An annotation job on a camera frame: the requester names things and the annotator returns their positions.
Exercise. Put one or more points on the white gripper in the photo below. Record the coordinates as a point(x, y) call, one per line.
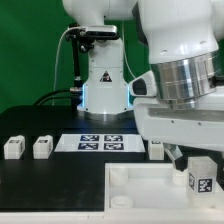
point(203, 129)

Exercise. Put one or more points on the white square table top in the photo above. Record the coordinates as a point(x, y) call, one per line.
point(130, 186)

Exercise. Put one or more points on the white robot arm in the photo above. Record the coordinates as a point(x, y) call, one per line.
point(180, 103)

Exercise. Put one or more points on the white sheet with markers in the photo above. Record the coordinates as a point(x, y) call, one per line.
point(130, 143)

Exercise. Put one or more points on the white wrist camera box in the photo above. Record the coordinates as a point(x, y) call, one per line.
point(144, 85)

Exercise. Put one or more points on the black camera on stand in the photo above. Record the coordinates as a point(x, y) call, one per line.
point(82, 40)

